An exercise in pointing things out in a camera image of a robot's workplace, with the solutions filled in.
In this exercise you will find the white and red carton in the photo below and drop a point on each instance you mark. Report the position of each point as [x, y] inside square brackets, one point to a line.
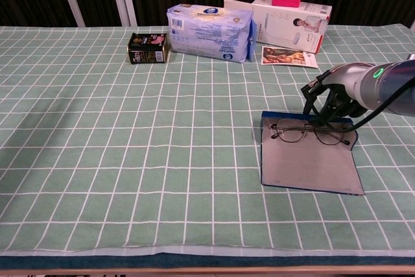
[288, 27]

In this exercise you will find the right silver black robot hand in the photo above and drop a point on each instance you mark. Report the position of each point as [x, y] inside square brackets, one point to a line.
[345, 77]

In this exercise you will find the dark teal table underlay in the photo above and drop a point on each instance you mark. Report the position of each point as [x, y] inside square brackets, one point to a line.
[227, 261]

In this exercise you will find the thin-framed eyeglasses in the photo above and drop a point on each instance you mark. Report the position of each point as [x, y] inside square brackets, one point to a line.
[291, 134]

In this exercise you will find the small black packet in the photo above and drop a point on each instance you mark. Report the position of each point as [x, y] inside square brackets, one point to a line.
[147, 50]

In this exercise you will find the food photo card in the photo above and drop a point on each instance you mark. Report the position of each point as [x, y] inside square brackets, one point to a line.
[285, 56]

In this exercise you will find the light blue tissue pack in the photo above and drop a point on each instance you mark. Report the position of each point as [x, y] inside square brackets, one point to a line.
[207, 35]

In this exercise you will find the blue box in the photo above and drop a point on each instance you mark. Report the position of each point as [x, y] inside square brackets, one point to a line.
[308, 166]

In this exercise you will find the white slanted frame post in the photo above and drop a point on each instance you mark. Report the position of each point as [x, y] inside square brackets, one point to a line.
[412, 24]

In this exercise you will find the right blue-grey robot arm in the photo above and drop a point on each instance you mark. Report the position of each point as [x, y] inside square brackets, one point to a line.
[394, 77]

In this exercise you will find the green white checked tablecloth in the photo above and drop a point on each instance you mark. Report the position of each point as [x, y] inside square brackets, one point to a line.
[129, 160]

